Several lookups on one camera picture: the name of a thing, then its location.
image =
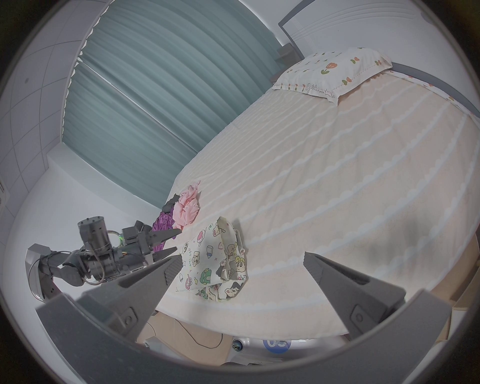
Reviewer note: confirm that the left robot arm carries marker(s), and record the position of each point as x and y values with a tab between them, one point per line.
75	266

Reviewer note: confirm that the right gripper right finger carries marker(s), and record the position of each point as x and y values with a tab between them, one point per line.
352	296

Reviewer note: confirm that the black garment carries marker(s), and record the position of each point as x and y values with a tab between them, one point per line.
170	204

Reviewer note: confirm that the pink garment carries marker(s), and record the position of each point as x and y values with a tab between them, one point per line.
186	208

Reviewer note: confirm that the blue-green curtain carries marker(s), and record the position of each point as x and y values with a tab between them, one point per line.
187	63
123	150

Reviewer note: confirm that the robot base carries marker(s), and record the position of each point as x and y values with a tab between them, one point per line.
258	348

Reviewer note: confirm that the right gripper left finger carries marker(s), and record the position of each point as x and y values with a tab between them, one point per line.
138	296

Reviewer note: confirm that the bed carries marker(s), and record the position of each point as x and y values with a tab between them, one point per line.
337	187

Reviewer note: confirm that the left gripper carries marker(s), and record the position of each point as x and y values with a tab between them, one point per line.
131	257

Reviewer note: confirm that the purple garment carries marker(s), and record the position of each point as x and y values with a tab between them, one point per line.
163	225

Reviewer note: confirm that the white printed pillow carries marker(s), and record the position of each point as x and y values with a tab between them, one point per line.
330	73

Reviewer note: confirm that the white printed pyjama top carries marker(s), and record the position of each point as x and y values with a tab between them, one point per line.
210	262

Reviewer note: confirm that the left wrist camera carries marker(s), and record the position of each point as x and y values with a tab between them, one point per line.
132	231

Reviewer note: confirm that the grey bedside table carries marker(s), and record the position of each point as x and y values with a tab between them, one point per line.
290	55

